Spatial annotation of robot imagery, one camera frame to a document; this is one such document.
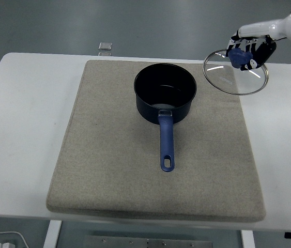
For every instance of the white table leg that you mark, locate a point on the white table leg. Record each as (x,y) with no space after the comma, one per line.
(248,240)
(52,235)

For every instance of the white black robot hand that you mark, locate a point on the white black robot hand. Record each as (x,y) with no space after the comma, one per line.
(264,28)

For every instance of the white power plug block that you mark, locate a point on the white power plug block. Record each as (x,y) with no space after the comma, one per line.
(4,245)

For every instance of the small silver floor plate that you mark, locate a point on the small silver floor plate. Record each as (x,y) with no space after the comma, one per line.
(105,54)
(105,46)

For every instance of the glass pot lid blue knob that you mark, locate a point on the glass pot lid blue knob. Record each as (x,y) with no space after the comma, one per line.
(228,80)

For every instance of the beige fabric mat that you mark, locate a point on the beige fabric mat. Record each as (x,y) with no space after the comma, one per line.
(124,165)

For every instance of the grey metal plate with screws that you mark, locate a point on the grey metal plate with screws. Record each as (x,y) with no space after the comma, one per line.
(160,242)

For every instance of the dark blue saucepan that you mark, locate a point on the dark blue saucepan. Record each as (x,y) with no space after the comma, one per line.
(167,139)

